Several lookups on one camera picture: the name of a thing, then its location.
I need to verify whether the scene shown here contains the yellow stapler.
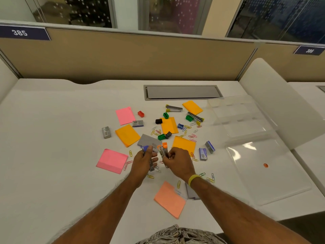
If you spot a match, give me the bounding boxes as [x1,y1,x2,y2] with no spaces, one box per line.
[187,111,205,126]
[165,104,183,113]

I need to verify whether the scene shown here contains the patterned black white clothing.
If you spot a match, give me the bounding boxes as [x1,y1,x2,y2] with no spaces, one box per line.
[135,224,228,244]

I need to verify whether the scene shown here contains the beige desk divider panel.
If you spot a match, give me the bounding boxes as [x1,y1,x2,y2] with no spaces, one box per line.
[237,43,325,83]
[0,24,257,85]

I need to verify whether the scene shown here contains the orange stapler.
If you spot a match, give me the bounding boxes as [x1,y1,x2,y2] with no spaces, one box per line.
[157,142,169,168]

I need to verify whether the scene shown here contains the salmon sticky note pad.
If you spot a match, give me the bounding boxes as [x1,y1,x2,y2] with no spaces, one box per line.
[154,181,187,219]

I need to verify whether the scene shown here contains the scattered coloured paper clips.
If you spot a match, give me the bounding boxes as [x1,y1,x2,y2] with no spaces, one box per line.
[123,121,216,189]

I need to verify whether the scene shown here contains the person's left forearm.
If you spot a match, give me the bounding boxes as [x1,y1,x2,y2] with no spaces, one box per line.
[51,175,146,244]

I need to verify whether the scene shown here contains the clear plastic lid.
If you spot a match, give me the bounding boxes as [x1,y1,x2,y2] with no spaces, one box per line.
[225,131,313,207]

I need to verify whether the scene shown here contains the orange sticky note pad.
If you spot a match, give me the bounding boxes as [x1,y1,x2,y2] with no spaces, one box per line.
[172,136,197,158]
[160,117,179,135]
[115,124,141,148]
[182,100,204,116]

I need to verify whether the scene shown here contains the grey cable hatch cover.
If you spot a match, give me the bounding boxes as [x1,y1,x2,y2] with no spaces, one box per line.
[143,85,224,101]

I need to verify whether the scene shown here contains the person's left hand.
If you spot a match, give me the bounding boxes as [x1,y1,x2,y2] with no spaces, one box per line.
[128,146,159,188]

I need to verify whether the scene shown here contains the blue stapler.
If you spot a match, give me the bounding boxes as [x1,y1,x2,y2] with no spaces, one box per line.
[142,146,155,172]

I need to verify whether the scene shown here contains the yellow wristband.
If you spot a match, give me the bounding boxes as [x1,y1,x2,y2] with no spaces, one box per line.
[188,174,201,188]

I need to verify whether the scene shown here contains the white side partition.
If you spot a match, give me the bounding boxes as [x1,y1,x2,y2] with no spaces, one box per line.
[0,58,19,104]
[239,57,325,150]

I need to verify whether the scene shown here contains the grey sticky note pad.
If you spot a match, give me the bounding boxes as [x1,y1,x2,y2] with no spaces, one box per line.
[137,134,163,152]

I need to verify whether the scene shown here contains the dark blue number label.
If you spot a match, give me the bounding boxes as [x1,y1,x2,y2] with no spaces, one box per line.
[293,45,325,56]
[0,25,51,41]

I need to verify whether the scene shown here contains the pink sticky note pad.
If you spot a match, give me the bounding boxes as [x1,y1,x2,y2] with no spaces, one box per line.
[96,148,129,175]
[115,107,136,126]

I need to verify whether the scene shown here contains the person's right hand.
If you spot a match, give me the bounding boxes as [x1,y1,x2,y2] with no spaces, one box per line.
[162,147,196,184]

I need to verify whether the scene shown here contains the clear plastic organizer tray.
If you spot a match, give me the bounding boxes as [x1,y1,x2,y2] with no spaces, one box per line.
[206,95,278,139]

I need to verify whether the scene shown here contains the person's right forearm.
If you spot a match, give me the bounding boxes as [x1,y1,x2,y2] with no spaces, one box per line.
[190,177,312,244]

